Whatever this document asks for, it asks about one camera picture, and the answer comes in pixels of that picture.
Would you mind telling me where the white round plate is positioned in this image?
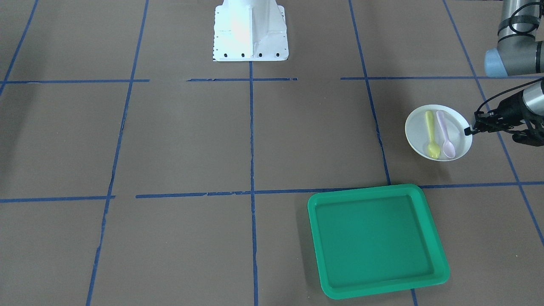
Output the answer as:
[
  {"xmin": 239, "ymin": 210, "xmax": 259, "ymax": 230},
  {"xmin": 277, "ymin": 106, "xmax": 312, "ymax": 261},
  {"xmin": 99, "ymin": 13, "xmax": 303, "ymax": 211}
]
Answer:
[{"xmin": 405, "ymin": 104, "xmax": 473, "ymax": 162}]

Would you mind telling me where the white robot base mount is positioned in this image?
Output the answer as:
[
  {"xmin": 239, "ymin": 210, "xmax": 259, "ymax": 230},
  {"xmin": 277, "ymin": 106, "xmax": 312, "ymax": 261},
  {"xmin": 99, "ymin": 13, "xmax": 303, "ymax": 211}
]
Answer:
[{"xmin": 212, "ymin": 0, "xmax": 289, "ymax": 62}]

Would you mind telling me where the yellow plastic spoon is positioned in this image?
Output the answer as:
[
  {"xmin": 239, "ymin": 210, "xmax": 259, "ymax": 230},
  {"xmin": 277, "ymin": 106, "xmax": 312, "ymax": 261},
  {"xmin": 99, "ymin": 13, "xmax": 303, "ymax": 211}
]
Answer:
[{"xmin": 424, "ymin": 110, "xmax": 441, "ymax": 159}]

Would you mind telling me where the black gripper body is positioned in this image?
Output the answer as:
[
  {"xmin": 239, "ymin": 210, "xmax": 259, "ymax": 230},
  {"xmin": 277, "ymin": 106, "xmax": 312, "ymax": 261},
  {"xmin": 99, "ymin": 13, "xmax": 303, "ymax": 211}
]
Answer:
[{"xmin": 494, "ymin": 93, "xmax": 544, "ymax": 147}]

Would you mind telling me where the pink plastic spoon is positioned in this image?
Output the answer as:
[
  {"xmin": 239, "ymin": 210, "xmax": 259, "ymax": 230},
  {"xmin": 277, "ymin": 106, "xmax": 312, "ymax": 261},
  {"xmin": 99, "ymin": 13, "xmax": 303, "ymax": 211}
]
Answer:
[{"xmin": 436, "ymin": 110, "xmax": 456, "ymax": 159}]

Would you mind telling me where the green plastic tray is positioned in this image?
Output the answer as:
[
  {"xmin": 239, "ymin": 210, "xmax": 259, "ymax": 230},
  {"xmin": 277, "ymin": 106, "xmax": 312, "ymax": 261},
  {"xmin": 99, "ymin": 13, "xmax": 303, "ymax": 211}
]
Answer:
[{"xmin": 307, "ymin": 184, "xmax": 451, "ymax": 300}]

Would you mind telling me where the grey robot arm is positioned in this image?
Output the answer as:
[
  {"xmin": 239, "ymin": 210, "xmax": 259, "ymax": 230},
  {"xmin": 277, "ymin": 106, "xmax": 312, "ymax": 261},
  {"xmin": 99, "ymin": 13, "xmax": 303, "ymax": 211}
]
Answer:
[{"xmin": 464, "ymin": 0, "xmax": 544, "ymax": 147}]

